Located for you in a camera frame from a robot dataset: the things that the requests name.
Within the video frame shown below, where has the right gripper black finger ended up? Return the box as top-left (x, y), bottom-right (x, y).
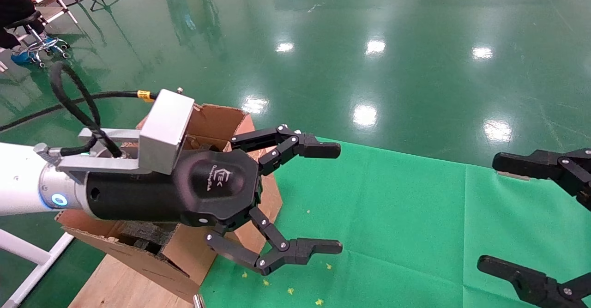
top-left (477, 254), bottom-right (591, 308)
top-left (493, 149), bottom-right (591, 209)

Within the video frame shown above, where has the person in black clothes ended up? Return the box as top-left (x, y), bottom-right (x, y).
top-left (0, 0), bottom-right (40, 66)

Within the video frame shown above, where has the large open cardboard carton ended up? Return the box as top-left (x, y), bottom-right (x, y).
top-left (55, 104), bottom-right (267, 303)

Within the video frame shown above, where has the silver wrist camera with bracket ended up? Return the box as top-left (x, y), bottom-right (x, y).
top-left (35, 88), bottom-right (195, 184)

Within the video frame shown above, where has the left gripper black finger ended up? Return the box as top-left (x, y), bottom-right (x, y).
top-left (205, 206), bottom-right (343, 275)
top-left (230, 124), bottom-right (341, 175)

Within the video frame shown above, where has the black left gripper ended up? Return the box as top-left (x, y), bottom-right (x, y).
top-left (85, 150), bottom-right (263, 230)

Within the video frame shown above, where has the black foam block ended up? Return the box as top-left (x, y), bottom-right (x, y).
top-left (119, 221), bottom-right (180, 254)

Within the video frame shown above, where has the white tube frame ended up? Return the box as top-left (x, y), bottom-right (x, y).
top-left (0, 229), bottom-right (74, 308)

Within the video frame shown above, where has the black stool with chrome base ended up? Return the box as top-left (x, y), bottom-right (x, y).
top-left (5, 10), bottom-right (72, 68)

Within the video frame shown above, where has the green table cloth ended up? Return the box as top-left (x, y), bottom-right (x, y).
top-left (199, 135), bottom-right (591, 308)

